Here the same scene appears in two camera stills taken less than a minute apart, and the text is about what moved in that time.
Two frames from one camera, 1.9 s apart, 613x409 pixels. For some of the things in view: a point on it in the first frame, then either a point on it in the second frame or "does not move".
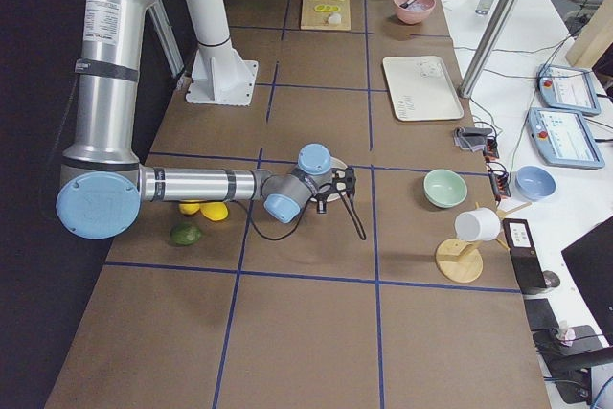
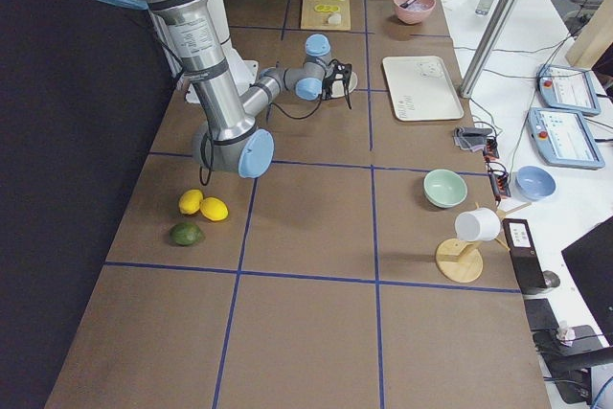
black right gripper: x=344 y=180 → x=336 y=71
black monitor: x=589 y=261 does not move
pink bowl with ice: x=418 y=11 does not move
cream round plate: x=336 y=163 → x=338 y=88
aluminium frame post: x=499 y=23 does not move
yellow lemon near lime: x=189 y=208 does not move
